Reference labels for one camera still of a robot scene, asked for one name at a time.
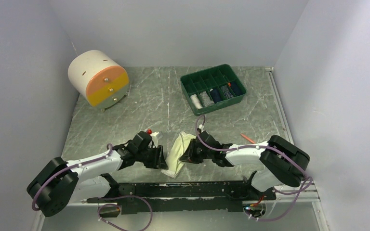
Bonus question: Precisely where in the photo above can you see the blue striped rolled sock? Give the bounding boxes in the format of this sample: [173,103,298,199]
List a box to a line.
[220,85,234,100]

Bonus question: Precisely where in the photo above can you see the orange pencil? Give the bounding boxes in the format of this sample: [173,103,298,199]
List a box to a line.
[240,133,256,144]

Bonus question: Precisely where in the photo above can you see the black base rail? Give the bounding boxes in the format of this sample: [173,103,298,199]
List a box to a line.
[86,180,276,214]

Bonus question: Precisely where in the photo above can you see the cream cloth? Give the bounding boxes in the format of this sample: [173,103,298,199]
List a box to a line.
[161,131,196,178]

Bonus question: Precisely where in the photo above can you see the green compartment organizer tray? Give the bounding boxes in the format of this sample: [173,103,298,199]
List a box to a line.
[180,64,247,116]

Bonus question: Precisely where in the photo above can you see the round white drawer cabinet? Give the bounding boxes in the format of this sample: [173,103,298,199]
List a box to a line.
[67,50,130,111]

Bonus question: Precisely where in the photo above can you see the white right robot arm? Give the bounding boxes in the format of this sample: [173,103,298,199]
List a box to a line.
[179,131,310,200]

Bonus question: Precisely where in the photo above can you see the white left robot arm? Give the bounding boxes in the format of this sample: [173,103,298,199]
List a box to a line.
[26,130,168,217]

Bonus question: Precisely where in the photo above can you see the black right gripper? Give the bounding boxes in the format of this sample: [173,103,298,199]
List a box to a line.
[179,139,213,164]

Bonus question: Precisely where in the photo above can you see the dark navy rolled sock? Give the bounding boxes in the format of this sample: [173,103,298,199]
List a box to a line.
[210,89,222,103]

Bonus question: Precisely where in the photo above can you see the grey striped rolled sock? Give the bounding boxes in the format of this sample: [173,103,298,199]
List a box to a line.
[199,91,214,107]

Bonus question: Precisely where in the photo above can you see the white pink-trimmed underwear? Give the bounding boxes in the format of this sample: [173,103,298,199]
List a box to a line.
[190,94,203,109]

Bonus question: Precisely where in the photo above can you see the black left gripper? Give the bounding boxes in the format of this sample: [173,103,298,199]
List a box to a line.
[136,144,168,170]

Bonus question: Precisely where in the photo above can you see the navy orange rolled sock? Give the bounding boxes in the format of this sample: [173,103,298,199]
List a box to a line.
[228,81,243,96]

